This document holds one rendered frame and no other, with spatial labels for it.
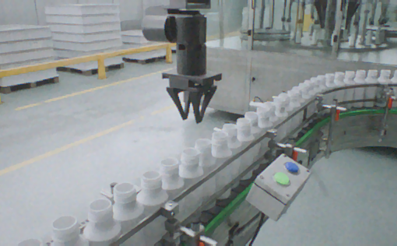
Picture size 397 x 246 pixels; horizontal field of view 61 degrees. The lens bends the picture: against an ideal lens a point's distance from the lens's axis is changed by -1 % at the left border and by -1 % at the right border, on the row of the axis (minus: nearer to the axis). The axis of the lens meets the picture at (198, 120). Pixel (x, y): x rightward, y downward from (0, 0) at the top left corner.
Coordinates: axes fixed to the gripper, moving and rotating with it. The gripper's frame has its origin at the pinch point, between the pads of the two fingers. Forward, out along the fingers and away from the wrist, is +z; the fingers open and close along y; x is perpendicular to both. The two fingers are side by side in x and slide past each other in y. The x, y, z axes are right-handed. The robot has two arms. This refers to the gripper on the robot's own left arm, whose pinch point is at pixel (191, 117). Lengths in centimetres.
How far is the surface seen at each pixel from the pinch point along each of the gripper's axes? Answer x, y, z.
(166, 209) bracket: -13.3, 3.9, 12.6
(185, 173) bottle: -2.4, 0.0, 11.7
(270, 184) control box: 5.7, 15.3, 13.1
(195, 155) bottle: -0.6, 1.3, 7.8
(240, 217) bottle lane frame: 14.2, 4.5, 30.4
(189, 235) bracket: -13.7, 9.3, 15.6
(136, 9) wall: 685, -701, 8
